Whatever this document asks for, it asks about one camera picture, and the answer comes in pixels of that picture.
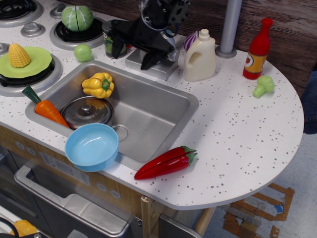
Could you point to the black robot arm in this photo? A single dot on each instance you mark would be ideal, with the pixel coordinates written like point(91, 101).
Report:
point(158, 19)

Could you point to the silver toy faucet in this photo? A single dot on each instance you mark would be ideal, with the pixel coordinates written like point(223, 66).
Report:
point(162, 69)

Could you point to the wooden cabinet leg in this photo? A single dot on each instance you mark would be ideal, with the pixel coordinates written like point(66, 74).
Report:
point(204, 220)

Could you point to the yellow object bottom left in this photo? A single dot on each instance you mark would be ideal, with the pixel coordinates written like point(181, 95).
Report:
point(24, 228)

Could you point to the green toy pear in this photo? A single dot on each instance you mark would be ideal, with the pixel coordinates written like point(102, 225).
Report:
point(83, 53)

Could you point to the light blue plastic bowl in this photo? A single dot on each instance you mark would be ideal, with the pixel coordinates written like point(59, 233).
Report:
point(92, 147)

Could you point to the silver stove knob left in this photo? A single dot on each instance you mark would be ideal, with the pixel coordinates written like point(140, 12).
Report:
point(4, 47)

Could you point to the silver stove knob rear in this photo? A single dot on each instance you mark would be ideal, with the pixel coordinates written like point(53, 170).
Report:
point(56, 12)

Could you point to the red toy ketchup bottle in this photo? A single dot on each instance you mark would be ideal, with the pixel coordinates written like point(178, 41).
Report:
point(258, 52)

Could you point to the silver pot with lid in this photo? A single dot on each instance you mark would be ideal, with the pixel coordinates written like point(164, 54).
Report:
point(87, 110)

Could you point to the orange toy carrot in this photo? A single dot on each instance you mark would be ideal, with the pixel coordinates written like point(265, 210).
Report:
point(44, 107)

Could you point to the left front stove burner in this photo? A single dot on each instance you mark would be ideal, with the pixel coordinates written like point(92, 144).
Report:
point(40, 86)

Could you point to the green plastic plate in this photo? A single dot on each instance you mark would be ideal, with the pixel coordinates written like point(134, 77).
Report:
point(40, 60)

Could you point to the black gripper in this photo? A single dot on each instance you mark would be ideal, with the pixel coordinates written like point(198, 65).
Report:
point(140, 36)

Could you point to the yellow toy corn cob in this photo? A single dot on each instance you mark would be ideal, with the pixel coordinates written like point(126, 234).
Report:
point(18, 57)

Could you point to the grey vertical pole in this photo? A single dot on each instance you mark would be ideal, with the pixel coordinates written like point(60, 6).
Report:
point(226, 48)

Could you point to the cream toy detergent bottle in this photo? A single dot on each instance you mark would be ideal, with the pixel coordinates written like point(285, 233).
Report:
point(200, 59)

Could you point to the purple toy onion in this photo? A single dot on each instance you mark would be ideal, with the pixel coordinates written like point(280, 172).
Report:
point(190, 39)

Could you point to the green toy broccoli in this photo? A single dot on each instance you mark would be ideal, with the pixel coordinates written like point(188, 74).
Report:
point(265, 84)

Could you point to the yellow toy bell pepper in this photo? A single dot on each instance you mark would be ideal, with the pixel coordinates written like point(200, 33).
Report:
point(100, 85)

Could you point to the silver stove knob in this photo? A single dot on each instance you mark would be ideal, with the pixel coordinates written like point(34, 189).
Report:
point(4, 47)
point(56, 12)
point(32, 29)

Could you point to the back left stove burner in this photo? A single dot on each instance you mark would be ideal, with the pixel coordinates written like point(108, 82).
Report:
point(15, 13)

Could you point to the red toy chili pepper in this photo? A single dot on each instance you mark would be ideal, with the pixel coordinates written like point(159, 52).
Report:
point(171, 161)

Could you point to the blue jeans person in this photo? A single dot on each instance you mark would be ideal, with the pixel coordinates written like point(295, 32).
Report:
point(309, 103)

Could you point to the green labelled toy can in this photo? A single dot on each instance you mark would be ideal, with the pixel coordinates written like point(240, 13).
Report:
point(107, 40)

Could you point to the silver oven door handle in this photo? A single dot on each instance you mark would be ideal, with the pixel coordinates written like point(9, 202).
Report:
point(73, 216)

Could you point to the green toy cabbage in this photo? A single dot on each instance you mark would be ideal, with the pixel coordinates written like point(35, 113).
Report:
point(77, 18)

